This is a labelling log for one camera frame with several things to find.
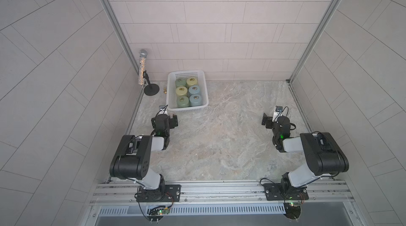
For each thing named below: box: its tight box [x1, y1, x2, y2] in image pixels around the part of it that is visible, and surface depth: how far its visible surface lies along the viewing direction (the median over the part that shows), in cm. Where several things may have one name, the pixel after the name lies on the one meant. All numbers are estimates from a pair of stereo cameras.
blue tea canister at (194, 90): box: [188, 85, 201, 95], surface depth 103 cm
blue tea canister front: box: [189, 93, 202, 107], surface depth 98 cm
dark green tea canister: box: [176, 95, 190, 108], surface depth 98 cm
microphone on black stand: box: [138, 48, 160, 96], surface depth 98 cm
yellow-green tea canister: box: [175, 86, 188, 96], surface depth 102 cm
